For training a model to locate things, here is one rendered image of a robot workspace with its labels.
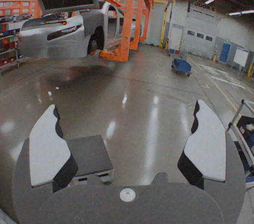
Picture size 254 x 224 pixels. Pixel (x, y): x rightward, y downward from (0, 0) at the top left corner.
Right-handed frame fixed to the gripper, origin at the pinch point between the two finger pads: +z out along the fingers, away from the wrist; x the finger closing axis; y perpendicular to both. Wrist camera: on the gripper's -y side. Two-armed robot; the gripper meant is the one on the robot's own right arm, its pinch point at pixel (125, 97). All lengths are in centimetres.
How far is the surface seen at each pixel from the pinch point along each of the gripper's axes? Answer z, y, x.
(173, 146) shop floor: 95, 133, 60
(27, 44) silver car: 189, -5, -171
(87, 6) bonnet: 280, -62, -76
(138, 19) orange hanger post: 474, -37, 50
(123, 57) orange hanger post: 286, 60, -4
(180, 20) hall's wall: 1138, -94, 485
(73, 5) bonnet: 287, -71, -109
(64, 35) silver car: 187, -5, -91
